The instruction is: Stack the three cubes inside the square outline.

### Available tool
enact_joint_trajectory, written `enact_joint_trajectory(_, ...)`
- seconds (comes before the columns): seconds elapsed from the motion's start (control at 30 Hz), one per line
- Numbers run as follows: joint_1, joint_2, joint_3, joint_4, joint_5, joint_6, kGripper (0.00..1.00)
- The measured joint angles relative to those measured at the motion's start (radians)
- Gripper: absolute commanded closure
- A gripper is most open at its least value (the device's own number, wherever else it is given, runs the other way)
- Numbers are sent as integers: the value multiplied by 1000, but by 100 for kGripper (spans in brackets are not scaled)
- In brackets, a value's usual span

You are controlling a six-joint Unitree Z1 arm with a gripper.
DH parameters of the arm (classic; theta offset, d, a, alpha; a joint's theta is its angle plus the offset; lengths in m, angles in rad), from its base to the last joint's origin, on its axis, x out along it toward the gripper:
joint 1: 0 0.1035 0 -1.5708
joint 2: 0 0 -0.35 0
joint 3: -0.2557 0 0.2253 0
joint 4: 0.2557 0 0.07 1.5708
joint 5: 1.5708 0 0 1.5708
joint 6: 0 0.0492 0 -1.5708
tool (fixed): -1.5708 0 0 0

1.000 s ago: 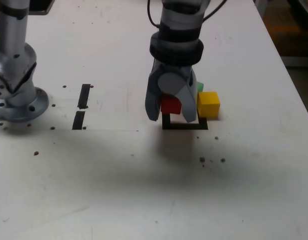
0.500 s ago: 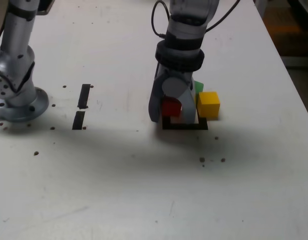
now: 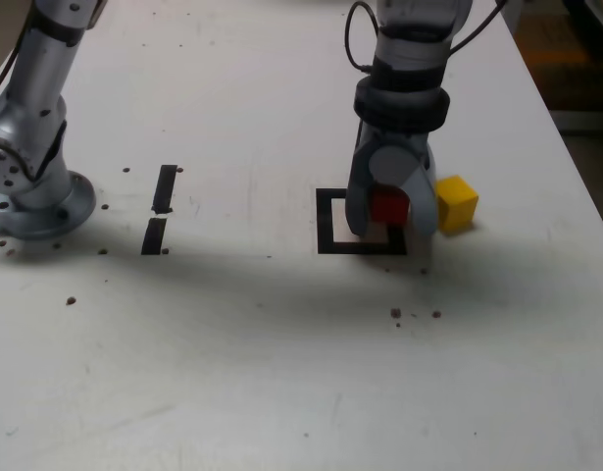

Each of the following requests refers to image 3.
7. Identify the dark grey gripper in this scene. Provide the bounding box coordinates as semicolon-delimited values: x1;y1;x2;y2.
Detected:
346;122;439;238

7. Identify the red cube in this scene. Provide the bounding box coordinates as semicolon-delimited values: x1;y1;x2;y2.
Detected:
371;184;411;226

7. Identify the yellow cube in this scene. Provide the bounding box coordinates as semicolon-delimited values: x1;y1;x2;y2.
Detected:
435;175;479;233

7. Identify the black tape square outline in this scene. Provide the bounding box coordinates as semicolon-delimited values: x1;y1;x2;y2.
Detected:
315;187;410;256

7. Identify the black tape strip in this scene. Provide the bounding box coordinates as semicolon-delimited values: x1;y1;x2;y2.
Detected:
140;164;178;256

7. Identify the flat black phone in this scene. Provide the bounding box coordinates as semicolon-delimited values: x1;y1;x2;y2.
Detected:
84;0;107;28

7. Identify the grey post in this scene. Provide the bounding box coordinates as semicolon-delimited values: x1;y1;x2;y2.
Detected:
496;0;524;35

